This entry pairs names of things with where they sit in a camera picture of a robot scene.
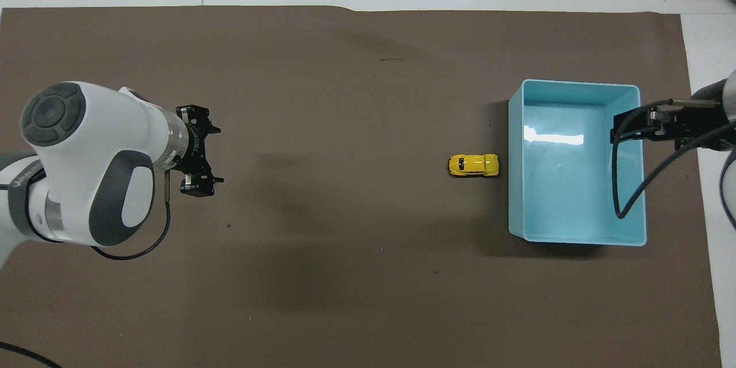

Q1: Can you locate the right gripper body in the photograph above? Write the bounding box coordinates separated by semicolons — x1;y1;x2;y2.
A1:
649;81;729;151

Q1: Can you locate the yellow toy beetle car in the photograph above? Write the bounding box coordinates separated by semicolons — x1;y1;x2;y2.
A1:
447;154;500;179

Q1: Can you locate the black cable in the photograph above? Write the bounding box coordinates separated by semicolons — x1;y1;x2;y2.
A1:
0;342;63;368
90;169;172;261
611;98;736;220

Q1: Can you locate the light blue plastic bin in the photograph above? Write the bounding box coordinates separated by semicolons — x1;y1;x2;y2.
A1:
507;79;648;247

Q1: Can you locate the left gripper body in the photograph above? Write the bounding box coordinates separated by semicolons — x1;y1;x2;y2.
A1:
182;120;210;178

